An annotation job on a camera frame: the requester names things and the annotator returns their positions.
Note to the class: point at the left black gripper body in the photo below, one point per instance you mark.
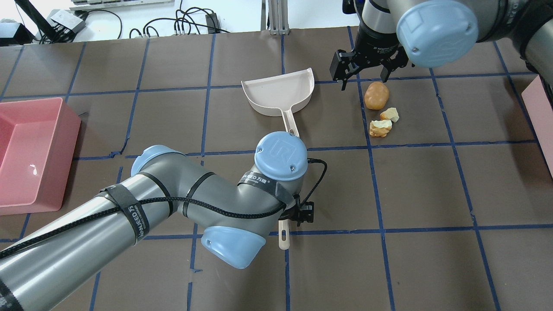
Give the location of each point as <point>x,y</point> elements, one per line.
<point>305,214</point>

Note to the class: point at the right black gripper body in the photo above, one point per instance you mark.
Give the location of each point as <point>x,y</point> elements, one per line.
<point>376,43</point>

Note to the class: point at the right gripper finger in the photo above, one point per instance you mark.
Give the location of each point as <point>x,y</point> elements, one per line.
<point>384,75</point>
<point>344,84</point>

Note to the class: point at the white hand brush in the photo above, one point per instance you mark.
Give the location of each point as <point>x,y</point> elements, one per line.
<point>283,231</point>

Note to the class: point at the white plastic dustpan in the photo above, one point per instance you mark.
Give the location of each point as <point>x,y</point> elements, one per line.
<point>281,96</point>

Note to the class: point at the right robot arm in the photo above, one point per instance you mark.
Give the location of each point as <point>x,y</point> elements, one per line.
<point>432,33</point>

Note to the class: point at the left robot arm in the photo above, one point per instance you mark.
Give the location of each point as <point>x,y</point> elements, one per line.
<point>40,271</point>

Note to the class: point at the pink bin with black bag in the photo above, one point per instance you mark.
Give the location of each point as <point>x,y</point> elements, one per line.
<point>540,112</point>

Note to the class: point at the pink plastic bin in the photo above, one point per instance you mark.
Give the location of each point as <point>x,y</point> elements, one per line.
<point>38,139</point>

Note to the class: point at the brown potato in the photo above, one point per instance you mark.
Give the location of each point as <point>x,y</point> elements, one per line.
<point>376,96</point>

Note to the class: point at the pale food chunk lower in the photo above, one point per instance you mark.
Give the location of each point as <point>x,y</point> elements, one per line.
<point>390,114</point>

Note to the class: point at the pale food chunk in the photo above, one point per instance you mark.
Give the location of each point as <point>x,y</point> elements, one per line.
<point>380,128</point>
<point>390,114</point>

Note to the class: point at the pale food chunk upper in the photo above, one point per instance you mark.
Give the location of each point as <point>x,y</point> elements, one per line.
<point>380,128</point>

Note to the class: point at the black power adapter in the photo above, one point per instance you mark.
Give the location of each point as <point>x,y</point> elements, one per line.
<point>212,23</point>

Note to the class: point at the aluminium frame post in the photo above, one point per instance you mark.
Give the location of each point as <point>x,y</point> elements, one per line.
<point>278,17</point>

